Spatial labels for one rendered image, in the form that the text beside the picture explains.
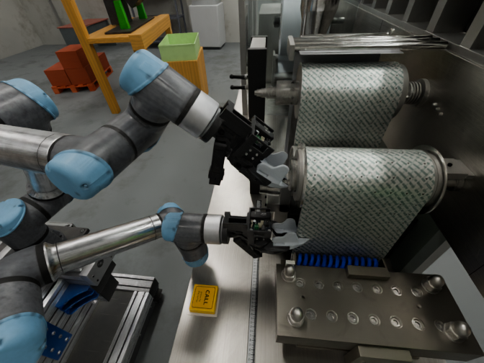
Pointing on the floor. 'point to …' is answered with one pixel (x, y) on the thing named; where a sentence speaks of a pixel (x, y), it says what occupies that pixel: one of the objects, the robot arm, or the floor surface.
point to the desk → (86, 29)
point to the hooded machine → (208, 23)
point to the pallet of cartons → (74, 70)
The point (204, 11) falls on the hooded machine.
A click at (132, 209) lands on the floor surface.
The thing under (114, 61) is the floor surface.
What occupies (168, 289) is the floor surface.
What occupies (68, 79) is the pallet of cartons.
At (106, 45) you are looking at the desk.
